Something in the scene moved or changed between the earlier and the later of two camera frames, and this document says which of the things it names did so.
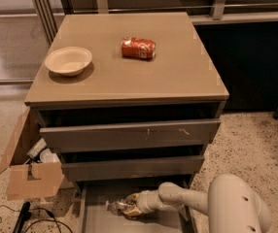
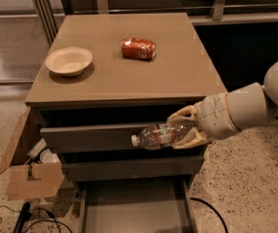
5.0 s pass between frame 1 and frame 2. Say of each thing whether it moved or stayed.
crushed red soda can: stayed
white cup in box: stayed
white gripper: moved
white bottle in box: stayed
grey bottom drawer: stayed
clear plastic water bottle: moved
